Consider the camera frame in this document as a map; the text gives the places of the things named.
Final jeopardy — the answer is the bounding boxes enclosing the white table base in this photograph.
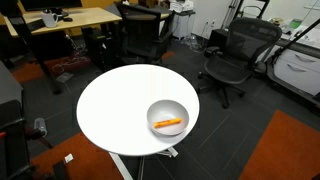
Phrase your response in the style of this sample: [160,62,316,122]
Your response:
[109,146,180,180]

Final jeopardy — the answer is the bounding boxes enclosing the black kick scooter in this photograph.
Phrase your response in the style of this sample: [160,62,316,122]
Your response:
[266,18,320,108]

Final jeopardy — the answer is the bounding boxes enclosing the black mesh office chair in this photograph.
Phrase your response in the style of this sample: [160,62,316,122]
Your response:
[196,17,284,109]

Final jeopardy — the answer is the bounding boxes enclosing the red floor cables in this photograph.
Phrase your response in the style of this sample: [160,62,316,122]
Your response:
[43,54,92,76]

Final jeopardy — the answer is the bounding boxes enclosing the black box case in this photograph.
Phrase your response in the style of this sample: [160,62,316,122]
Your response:
[209,28,232,51]

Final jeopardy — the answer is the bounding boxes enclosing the grey power strip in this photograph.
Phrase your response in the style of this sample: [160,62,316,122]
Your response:
[55,72,75,84]

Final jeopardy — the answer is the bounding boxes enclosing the small green-screen device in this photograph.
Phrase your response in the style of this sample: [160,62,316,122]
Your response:
[288,18,303,30]

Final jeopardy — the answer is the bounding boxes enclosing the grey round bowl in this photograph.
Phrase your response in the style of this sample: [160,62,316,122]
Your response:
[146,99,190,137]

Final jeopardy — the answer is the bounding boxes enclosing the small white floor tag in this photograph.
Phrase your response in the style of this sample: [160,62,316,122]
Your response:
[64,153,75,164]

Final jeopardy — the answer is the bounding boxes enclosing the black computer tower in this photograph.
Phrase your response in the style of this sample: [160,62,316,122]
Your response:
[81,26,112,71]

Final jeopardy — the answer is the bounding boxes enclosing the white drawer cabinet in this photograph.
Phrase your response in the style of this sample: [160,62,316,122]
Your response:
[273,48,320,97]

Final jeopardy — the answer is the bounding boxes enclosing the light wooden desk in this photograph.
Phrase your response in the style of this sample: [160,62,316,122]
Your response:
[0,6,124,95]

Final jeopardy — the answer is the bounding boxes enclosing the orange-handled black bar clamp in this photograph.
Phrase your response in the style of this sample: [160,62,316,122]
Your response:
[13,159,69,180]
[0,116,55,151]

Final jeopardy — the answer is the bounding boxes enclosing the white pitcher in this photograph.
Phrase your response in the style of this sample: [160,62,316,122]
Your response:
[40,9,60,29]

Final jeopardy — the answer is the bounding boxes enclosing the black tripod stand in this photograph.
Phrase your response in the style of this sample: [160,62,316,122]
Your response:
[221,0,272,30]

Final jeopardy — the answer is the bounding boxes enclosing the white printer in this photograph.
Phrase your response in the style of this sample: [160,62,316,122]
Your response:
[169,0,195,14]

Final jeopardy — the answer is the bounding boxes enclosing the orange marker pen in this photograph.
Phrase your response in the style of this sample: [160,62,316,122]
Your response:
[153,117,183,129]

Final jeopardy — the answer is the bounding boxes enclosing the black computer monitor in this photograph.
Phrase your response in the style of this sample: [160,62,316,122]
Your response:
[19,0,83,18]

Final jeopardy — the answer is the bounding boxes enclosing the dark high-back office chair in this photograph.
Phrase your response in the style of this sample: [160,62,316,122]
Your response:
[114,1,176,66]

